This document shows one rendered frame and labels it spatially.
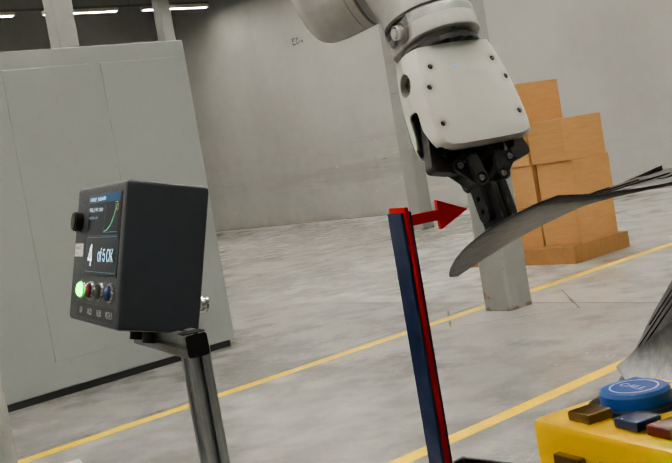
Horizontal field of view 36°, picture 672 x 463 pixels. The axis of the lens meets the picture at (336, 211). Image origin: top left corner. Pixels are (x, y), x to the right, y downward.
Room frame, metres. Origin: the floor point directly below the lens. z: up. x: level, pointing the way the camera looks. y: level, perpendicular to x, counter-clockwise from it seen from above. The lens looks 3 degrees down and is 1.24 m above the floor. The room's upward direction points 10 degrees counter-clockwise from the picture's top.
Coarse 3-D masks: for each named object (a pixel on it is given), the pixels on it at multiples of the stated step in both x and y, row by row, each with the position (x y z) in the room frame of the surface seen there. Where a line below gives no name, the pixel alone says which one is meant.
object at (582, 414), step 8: (576, 408) 0.58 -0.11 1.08; (584, 408) 0.57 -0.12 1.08; (592, 408) 0.57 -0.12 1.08; (600, 408) 0.57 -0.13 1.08; (608, 408) 0.57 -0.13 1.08; (568, 416) 0.57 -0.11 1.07; (576, 416) 0.57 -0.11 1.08; (584, 416) 0.56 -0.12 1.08; (592, 416) 0.56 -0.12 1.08; (600, 416) 0.56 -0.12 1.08; (608, 416) 0.57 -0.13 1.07
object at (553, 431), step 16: (592, 400) 0.60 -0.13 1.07; (544, 416) 0.59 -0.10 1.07; (560, 416) 0.59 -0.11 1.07; (544, 432) 0.58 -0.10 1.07; (560, 432) 0.57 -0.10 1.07; (576, 432) 0.56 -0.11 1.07; (592, 432) 0.55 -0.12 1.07; (608, 432) 0.54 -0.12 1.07; (624, 432) 0.54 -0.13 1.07; (640, 432) 0.53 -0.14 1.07; (544, 448) 0.59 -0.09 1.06; (560, 448) 0.57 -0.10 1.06; (576, 448) 0.56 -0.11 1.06; (592, 448) 0.55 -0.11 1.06; (608, 448) 0.54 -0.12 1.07; (624, 448) 0.53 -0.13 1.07; (640, 448) 0.52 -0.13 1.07; (656, 448) 0.51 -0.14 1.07
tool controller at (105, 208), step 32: (96, 192) 1.44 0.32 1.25; (128, 192) 1.30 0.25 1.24; (160, 192) 1.32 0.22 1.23; (192, 192) 1.34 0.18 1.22; (96, 224) 1.41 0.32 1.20; (128, 224) 1.30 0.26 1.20; (160, 224) 1.32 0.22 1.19; (192, 224) 1.34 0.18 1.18; (96, 256) 1.40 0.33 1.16; (128, 256) 1.30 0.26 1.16; (160, 256) 1.31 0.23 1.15; (192, 256) 1.33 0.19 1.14; (128, 288) 1.29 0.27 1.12; (160, 288) 1.31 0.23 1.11; (192, 288) 1.33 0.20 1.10; (96, 320) 1.37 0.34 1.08; (128, 320) 1.29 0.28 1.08; (160, 320) 1.31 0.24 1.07; (192, 320) 1.33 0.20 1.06
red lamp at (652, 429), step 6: (660, 420) 0.53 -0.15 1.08; (666, 420) 0.53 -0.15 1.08; (648, 426) 0.52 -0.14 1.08; (654, 426) 0.52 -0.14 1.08; (660, 426) 0.52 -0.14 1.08; (666, 426) 0.52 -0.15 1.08; (648, 432) 0.52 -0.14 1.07; (654, 432) 0.52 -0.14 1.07; (660, 432) 0.52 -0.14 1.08; (666, 432) 0.51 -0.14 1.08; (666, 438) 0.51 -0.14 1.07
